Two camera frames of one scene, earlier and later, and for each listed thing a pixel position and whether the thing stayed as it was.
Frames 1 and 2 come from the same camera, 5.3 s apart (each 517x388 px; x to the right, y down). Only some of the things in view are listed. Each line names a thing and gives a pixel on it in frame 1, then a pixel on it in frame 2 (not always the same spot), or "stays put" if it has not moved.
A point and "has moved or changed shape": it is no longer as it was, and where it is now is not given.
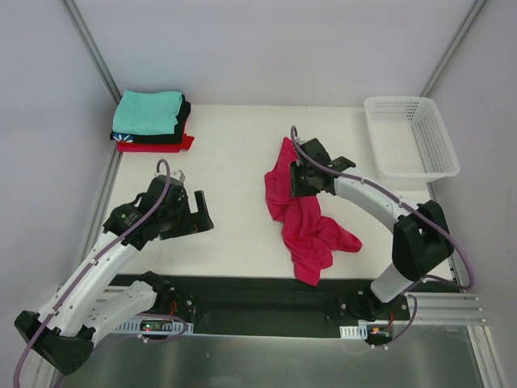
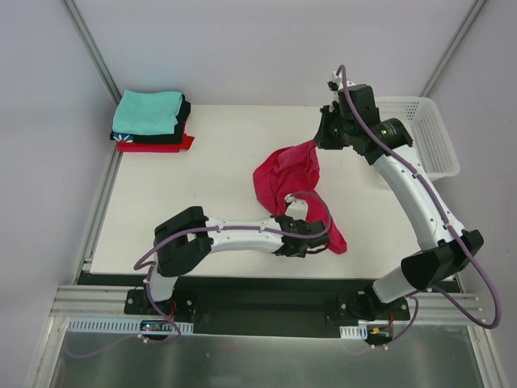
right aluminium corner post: [452, 48] stays put
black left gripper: [187, 221] to [308, 235]
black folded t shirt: [170, 138] stays put
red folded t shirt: [155, 147] stays put
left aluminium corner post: [92, 48] stays put
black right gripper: [301, 180] to [325, 133]
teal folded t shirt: [147, 113] stays put
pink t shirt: [311, 236] has moved or changed shape
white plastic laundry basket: [409, 140] stays put
